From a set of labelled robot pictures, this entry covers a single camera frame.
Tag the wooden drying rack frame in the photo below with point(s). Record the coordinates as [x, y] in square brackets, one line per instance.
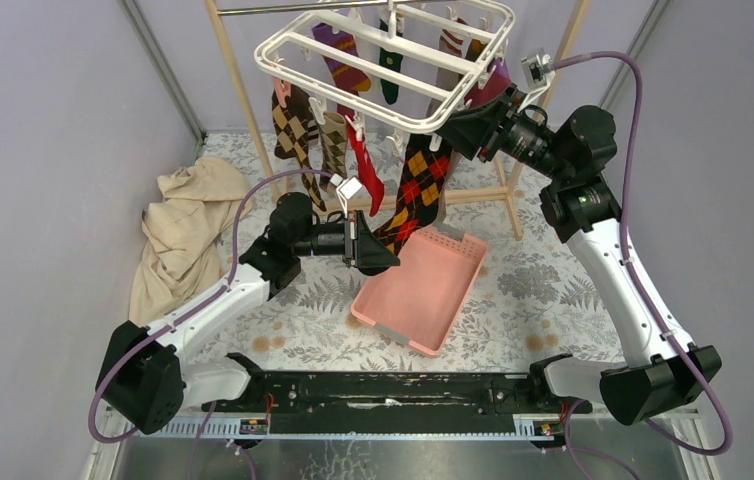
[376, 26]

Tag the floral patterned mat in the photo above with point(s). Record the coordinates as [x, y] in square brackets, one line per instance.
[531, 300]

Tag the white clip hanger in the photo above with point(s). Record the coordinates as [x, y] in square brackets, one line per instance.
[383, 92]

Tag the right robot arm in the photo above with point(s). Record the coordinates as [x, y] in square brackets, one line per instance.
[663, 369]

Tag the taupe sock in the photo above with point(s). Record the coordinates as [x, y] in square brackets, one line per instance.
[455, 159]

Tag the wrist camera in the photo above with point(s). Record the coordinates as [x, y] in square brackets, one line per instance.
[537, 68]
[345, 188]

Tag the black red yellow argyle sock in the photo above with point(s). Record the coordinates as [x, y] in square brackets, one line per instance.
[423, 177]

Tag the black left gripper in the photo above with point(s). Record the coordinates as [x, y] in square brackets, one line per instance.
[364, 249]

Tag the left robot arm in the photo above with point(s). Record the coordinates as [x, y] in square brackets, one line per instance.
[148, 374]

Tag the beige green argyle sock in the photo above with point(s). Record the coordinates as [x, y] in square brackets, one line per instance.
[334, 143]

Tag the beige cloth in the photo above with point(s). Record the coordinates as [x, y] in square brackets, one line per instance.
[180, 259]

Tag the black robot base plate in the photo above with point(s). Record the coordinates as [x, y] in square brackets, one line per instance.
[464, 405]

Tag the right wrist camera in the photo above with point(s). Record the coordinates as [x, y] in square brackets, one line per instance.
[537, 68]

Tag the pink plastic basket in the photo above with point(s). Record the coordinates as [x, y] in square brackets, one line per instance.
[418, 302]

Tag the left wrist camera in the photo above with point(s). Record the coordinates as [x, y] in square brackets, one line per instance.
[345, 188]

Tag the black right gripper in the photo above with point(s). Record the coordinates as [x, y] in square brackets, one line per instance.
[477, 127]

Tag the dark brown tan argyle sock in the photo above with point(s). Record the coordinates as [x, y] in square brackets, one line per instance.
[295, 126]

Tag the metal hanging rod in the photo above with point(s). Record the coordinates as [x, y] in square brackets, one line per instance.
[301, 7]

